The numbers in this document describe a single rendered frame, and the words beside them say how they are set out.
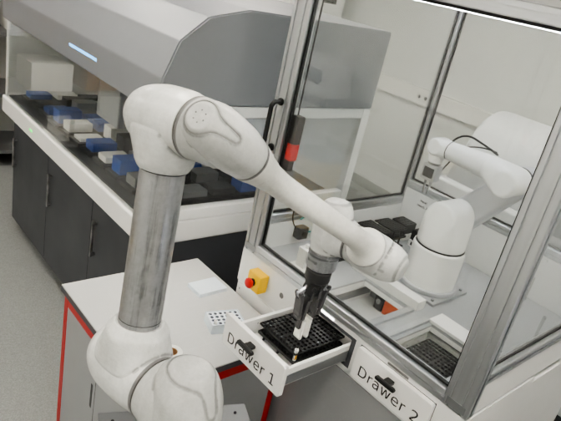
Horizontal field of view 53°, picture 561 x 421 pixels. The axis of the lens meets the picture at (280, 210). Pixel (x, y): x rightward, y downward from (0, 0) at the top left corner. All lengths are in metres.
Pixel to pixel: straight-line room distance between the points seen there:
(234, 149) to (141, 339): 0.51
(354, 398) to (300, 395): 0.27
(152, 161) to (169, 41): 1.04
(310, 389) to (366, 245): 0.83
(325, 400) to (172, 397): 0.89
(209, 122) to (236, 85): 1.28
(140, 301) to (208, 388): 0.24
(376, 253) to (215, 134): 0.57
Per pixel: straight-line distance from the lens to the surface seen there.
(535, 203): 1.45
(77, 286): 2.19
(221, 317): 2.04
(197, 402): 1.26
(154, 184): 1.22
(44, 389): 2.91
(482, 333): 1.58
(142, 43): 2.32
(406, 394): 1.77
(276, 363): 1.69
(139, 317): 1.34
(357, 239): 1.36
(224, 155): 1.07
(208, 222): 2.50
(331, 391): 2.01
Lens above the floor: 1.94
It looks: 22 degrees down
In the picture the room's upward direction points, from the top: 13 degrees clockwise
